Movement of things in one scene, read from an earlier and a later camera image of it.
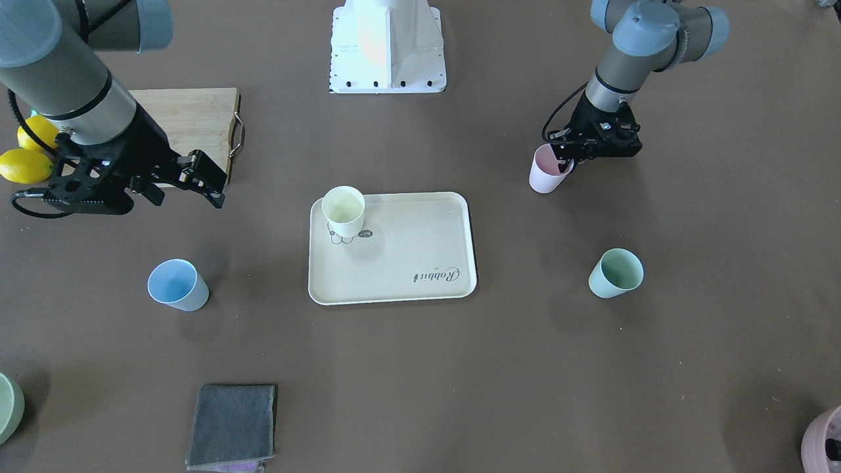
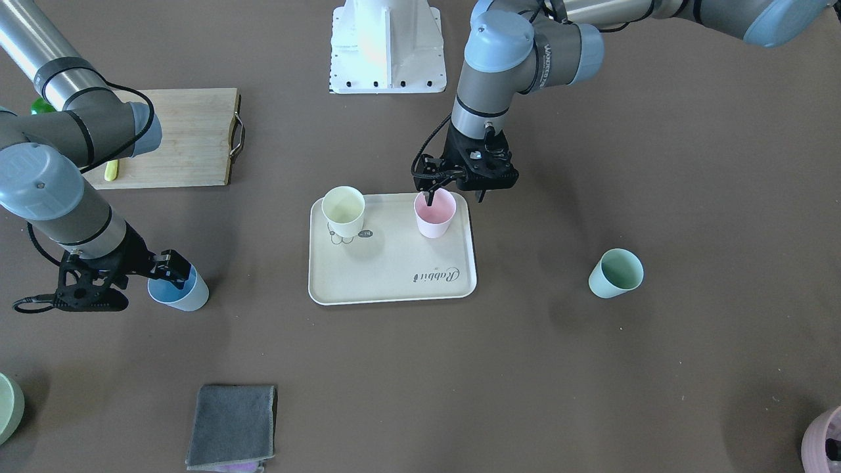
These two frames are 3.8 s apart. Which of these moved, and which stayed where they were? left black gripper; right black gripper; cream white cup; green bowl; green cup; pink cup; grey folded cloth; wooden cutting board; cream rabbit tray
Moved: pink cup; left black gripper; right black gripper
Stayed: cream rabbit tray; cream white cup; green bowl; grey folded cloth; wooden cutting board; green cup
